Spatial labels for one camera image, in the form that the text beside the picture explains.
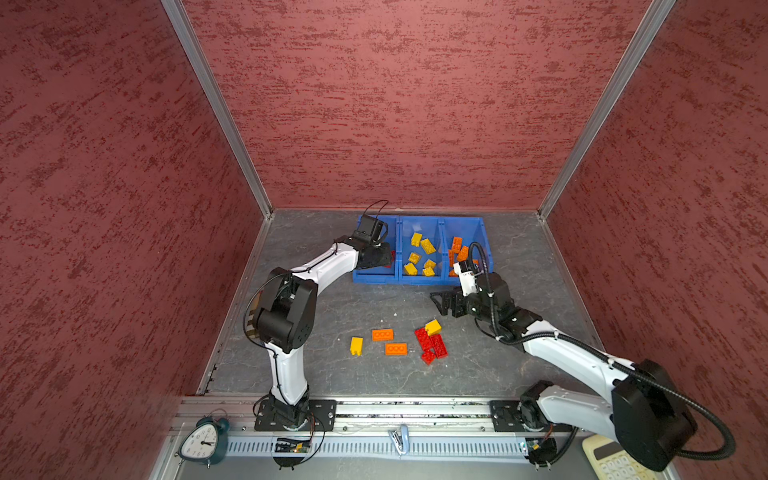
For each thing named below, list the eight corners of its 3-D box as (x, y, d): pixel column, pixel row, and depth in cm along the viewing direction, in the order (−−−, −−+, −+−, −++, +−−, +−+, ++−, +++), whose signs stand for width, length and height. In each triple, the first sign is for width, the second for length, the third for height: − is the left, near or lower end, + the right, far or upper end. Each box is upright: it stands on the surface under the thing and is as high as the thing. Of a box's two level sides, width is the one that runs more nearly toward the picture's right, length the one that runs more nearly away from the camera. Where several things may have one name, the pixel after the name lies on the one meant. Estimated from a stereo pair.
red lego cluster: (424, 366, 84) (425, 363, 83) (413, 332, 91) (414, 329, 89) (448, 359, 86) (449, 356, 84) (436, 326, 92) (437, 323, 90)
